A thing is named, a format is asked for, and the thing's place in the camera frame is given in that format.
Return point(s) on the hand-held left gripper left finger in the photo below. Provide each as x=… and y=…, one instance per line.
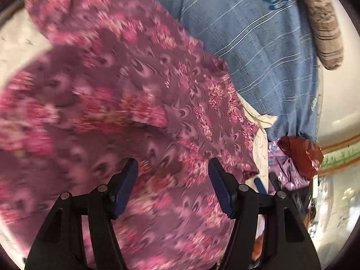
x=125, y=185

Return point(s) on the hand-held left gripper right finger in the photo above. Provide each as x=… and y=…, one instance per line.
x=220, y=185

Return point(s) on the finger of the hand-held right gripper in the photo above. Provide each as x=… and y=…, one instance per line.
x=260, y=185
x=275, y=181

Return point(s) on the purple pink floral garment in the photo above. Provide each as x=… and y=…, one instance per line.
x=140, y=104

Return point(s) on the lilac floral garment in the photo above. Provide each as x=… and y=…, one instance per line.
x=282, y=171

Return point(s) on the red plastic bag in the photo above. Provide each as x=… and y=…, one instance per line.
x=302, y=154

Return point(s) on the bamboo painted panel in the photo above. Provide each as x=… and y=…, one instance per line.
x=337, y=160

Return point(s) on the blue plaid quilt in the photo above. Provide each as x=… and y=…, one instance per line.
x=253, y=47

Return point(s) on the beige striped pillow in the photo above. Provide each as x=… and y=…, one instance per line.
x=323, y=28

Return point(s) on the cream leaf-print pillow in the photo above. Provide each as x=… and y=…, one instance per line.
x=17, y=50

